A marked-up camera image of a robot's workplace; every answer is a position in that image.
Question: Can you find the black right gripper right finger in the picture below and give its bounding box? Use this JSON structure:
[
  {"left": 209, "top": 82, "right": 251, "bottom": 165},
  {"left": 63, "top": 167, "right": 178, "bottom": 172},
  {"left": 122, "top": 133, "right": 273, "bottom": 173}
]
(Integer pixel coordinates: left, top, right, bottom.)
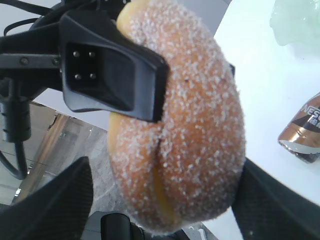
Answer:
[{"left": 231, "top": 159, "right": 320, "bottom": 240}]

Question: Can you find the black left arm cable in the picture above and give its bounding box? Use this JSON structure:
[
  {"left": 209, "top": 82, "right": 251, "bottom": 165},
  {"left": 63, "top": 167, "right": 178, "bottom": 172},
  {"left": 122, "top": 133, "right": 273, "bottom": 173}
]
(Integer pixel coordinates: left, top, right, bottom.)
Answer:
[{"left": 0, "top": 0, "right": 61, "bottom": 180}]

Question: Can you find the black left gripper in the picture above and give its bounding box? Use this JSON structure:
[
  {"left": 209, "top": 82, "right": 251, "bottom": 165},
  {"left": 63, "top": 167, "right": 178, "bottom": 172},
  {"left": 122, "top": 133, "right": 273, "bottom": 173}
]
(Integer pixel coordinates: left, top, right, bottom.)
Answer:
[{"left": 0, "top": 0, "right": 71, "bottom": 106}]

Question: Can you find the brown Nescafe coffee bottle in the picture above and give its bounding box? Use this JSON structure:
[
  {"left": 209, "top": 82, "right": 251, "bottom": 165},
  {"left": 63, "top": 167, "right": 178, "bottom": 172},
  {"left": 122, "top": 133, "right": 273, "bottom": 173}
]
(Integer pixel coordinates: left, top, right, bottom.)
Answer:
[{"left": 277, "top": 93, "right": 320, "bottom": 164}]

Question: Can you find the sugared bread roll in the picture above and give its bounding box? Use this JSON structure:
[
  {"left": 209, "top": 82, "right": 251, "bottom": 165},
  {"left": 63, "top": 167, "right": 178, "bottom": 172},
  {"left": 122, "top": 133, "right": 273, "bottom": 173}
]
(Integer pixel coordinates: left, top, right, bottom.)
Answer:
[{"left": 107, "top": 0, "right": 246, "bottom": 235}]

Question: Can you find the translucent green wavy plate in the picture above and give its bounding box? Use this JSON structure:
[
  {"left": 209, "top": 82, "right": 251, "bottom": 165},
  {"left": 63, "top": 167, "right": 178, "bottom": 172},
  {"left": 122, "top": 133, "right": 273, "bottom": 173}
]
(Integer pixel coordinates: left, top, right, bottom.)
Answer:
[{"left": 269, "top": 0, "right": 320, "bottom": 59}]

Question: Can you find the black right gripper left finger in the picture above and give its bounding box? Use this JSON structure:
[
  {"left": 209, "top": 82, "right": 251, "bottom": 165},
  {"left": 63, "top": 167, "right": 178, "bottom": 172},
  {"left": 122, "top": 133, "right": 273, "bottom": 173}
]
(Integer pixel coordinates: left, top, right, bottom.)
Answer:
[{"left": 0, "top": 156, "right": 93, "bottom": 240}]

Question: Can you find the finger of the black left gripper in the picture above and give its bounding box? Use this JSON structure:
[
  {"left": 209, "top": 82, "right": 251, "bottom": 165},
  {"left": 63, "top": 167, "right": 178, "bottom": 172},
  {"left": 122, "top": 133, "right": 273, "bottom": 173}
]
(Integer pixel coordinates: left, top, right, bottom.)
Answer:
[
  {"left": 58, "top": 11, "right": 169, "bottom": 123},
  {"left": 229, "top": 63, "right": 236, "bottom": 77}
]

